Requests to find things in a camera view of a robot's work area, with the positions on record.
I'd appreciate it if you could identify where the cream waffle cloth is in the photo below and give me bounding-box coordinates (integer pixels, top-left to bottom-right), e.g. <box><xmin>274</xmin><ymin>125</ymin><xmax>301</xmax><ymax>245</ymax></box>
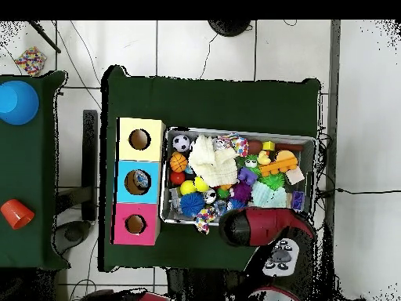
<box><xmin>187</xmin><ymin>134</ymin><xmax>240</xmax><ymax>189</ymax></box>

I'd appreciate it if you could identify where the clear plastic packet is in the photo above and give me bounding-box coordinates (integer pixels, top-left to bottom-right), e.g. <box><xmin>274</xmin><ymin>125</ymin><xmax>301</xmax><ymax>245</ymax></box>
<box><xmin>133</xmin><ymin>170</ymin><xmax>151</xmax><ymax>190</ymax></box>

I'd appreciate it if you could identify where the mint green cloth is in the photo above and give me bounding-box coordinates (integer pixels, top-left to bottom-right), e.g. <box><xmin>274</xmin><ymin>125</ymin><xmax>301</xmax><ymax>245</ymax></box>
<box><xmin>250</xmin><ymin>181</ymin><xmax>289</xmax><ymax>210</ymax></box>

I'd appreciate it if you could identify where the shallow clear mesh bin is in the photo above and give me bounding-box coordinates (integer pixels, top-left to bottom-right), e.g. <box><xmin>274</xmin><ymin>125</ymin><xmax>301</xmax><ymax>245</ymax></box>
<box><xmin>161</xmin><ymin>127</ymin><xmax>317</xmax><ymax>233</ymax></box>

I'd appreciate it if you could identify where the wooden box with three holes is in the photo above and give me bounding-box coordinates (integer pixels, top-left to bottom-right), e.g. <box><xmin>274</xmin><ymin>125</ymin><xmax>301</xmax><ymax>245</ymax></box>
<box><xmin>112</xmin><ymin>116</ymin><xmax>167</xmax><ymax>247</ymax></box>

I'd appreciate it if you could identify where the small orange basketball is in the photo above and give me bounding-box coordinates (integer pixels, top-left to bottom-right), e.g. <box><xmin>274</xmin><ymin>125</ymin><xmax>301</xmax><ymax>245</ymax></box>
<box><xmin>168</xmin><ymin>153</ymin><xmax>189</xmax><ymax>173</ymax></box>

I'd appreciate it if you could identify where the small yellow ball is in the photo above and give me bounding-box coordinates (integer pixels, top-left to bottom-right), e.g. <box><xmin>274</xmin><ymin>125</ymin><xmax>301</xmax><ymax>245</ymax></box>
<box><xmin>179</xmin><ymin>180</ymin><xmax>197</xmax><ymax>196</ymax></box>

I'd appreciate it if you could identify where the small soccer ball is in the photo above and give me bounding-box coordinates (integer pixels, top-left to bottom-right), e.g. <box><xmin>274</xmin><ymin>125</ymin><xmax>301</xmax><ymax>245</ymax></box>
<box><xmin>172</xmin><ymin>134</ymin><xmax>192</xmax><ymax>154</ymax></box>

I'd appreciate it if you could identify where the blue spiky ball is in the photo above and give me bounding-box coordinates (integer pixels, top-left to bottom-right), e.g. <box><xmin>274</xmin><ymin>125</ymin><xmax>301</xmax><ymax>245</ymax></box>
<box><xmin>180</xmin><ymin>191</ymin><xmax>208</xmax><ymax>218</ymax></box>

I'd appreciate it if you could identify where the colourful patterned cloth pouch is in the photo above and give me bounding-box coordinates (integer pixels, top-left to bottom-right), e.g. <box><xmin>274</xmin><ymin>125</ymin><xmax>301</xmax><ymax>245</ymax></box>
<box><xmin>222</xmin><ymin>132</ymin><xmax>250</xmax><ymax>158</ymax></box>

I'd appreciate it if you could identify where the purple toy brick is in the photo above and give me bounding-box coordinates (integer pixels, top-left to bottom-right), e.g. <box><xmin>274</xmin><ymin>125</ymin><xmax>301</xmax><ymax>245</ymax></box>
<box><xmin>237</xmin><ymin>166</ymin><xmax>259</xmax><ymax>187</ymax></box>

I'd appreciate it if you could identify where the colourful spotted plush toy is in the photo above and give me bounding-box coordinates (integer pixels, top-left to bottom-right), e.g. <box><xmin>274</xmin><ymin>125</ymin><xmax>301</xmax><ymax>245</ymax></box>
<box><xmin>193</xmin><ymin>207</ymin><xmax>219</xmax><ymax>235</ymax></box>

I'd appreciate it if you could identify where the dark green table cloth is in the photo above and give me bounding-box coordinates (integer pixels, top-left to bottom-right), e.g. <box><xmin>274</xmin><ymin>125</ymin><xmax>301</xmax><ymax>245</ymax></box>
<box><xmin>99</xmin><ymin>65</ymin><xmax>322</xmax><ymax>277</ymax></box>

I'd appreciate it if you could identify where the orange toy brick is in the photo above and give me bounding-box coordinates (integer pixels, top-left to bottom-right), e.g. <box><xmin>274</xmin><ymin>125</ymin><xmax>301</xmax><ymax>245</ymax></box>
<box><xmin>258</xmin><ymin>156</ymin><xmax>300</xmax><ymax>178</ymax></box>

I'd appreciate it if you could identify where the black round stand base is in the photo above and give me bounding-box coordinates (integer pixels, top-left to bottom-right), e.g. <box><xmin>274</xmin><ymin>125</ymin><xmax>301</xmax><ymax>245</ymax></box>
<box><xmin>208</xmin><ymin>20</ymin><xmax>253</xmax><ymax>38</ymax></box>

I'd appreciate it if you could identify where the green covered side table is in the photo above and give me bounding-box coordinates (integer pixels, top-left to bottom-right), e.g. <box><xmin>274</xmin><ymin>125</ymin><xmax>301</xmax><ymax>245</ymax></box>
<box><xmin>0</xmin><ymin>70</ymin><xmax>68</xmax><ymax>272</ymax></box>

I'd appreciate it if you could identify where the red cup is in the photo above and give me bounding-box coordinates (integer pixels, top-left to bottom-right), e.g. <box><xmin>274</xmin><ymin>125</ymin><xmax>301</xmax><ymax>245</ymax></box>
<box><xmin>0</xmin><ymin>198</ymin><xmax>35</xmax><ymax>230</ymax></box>

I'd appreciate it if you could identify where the blue bowl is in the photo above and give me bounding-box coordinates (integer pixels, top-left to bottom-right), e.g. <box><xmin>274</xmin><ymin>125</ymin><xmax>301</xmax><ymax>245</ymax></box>
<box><xmin>0</xmin><ymin>80</ymin><xmax>40</xmax><ymax>126</ymax></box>

